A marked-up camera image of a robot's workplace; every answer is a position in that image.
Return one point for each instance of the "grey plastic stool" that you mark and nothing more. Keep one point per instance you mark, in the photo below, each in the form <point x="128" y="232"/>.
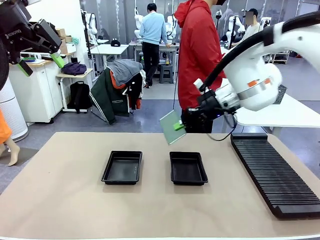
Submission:
<point x="166" y="73"/>

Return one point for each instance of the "person in beige shirt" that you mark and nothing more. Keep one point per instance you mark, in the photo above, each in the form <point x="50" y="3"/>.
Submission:
<point x="253" y="27"/>

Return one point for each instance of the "white side table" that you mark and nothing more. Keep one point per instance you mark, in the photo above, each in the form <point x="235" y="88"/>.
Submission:
<point x="287" y="115"/>

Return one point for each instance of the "white storage shelf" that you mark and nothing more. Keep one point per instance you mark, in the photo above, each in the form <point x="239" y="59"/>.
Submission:
<point x="281" y="56"/>

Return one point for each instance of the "white cabinet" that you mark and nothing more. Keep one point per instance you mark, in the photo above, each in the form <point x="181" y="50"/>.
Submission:
<point x="37" y="92"/>

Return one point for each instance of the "mannequin leg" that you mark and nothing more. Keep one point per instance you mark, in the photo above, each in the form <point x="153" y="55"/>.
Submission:
<point x="13" y="152"/>

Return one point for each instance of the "person in blue sweater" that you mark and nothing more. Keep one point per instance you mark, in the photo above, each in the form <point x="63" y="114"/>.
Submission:
<point x="152" y="27"/>

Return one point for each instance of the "black backpack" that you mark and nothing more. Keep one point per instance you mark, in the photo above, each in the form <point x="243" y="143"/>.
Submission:
<point x="80" y="95"/>

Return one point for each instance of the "grey hooded jacket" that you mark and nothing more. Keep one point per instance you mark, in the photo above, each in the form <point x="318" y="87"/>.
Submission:
<point x="125" y="71"/>

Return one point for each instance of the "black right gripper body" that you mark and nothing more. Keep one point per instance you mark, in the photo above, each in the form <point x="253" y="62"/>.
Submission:
<point x="207" y="105"/>

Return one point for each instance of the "white storage box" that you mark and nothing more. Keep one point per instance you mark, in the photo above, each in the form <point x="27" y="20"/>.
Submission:
<point x="71" y="48"/>

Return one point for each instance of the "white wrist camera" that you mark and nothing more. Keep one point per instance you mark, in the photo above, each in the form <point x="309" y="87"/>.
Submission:
<point x="200" y="83"/>
<point x="33" y="2"/>

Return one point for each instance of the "purple bag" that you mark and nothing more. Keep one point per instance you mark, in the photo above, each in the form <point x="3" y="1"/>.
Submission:
<point x="73" y="68"/>

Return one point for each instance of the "green bowl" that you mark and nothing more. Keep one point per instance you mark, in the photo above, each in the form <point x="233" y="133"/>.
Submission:
<point x="29" y="59"/>

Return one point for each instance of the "small wheeled table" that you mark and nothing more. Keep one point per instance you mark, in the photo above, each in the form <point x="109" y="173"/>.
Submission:
<point x="75" y="75"/>

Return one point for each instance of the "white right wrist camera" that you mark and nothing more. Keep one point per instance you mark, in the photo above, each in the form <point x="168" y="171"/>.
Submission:
<point x="200" y="83"/>

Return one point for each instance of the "grey mesh basket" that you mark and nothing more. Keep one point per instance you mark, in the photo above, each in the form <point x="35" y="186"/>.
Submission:
<point x="281" y="95"/>

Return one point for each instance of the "white cylindrical air purifier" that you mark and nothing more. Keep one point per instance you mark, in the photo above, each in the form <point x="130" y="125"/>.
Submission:
<point x="12" y="112"/>

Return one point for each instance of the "black ESD tray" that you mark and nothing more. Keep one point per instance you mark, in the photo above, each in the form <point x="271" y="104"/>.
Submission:
<point x="187" y="168"/>
<point x="122" y="168"/>

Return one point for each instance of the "white desk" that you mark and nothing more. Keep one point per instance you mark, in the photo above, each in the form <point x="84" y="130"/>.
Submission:
<point x="110" y="48"/>

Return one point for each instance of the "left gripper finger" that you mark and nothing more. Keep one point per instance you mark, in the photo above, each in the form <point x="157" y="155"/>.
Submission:
<point x="46" y="37"/>
<point x="23" y="66"/>

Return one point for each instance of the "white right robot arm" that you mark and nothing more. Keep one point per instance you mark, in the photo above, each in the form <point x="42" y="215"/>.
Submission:
<point x="255" y="75"/>

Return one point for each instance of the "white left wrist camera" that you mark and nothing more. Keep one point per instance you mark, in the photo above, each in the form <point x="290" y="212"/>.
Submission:
<point x="33" y="2"/>

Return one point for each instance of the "black slotted board rack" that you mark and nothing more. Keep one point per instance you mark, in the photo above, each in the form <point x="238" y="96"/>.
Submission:
<point x="275" y="175"/>

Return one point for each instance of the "dark green jacket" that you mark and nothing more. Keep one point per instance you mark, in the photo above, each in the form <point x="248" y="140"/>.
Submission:
<point x="105" y="97"/>

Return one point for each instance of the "person in red jacket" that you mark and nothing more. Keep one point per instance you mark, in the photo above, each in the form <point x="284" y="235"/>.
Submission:
<point x="197" y="50"/>

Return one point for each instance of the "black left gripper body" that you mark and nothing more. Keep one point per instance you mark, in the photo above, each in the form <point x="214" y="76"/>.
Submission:
<point x="15" y="27"/>

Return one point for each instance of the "black cap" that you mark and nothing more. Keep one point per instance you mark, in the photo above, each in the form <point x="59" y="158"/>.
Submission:
<point x="115" y="43"/>

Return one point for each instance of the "brown cardboard box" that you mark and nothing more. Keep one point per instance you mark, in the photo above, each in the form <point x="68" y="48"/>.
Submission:
<point x="68" y="39"/>
<point x="61" y="32"/>
<point x="63" y="46"/>

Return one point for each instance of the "grey workbench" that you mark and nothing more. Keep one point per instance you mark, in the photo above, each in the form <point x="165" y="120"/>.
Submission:
<point x="172" y="47"/>

